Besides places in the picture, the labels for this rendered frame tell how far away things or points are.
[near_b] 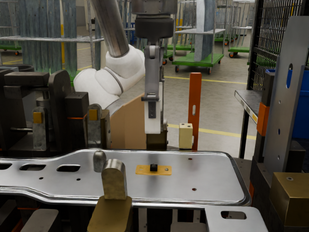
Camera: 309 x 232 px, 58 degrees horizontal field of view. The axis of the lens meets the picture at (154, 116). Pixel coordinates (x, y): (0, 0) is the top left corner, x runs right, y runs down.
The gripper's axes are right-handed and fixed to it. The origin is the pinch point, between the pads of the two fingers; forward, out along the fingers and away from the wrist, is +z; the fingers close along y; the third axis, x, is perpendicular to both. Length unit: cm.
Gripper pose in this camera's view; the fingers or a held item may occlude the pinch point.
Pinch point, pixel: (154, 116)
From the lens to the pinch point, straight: 60.0
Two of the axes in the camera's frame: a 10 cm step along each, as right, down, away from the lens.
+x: 10.0, 0.2, -0.5
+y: -0.5, 3.4, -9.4
